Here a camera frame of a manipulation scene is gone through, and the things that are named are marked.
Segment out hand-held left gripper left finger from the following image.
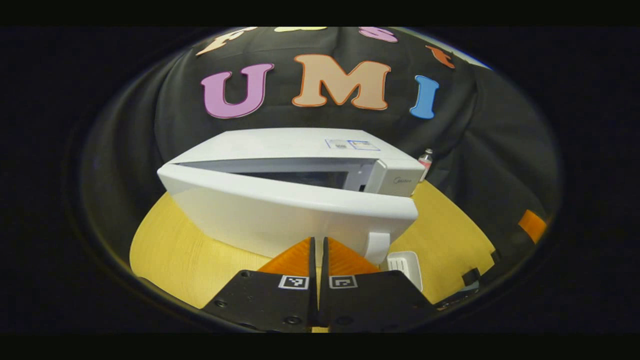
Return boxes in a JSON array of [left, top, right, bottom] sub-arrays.
[[202, 236, 318, 333]]

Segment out small clear plastic bottle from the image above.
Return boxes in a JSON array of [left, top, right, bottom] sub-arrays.
[[418, 148, 434, 182]]

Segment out white square plate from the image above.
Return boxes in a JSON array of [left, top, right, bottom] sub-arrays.
[[386, 251, 424, 292]]

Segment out white microwave oven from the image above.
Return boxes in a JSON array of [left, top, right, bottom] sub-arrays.
[[156, 127, 426, 266]]

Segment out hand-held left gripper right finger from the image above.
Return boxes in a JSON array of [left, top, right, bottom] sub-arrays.
[[320, 236, 436, 333]]

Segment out black backdrop cloth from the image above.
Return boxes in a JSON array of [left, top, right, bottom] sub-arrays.
[[82, 27, 558, 291]]

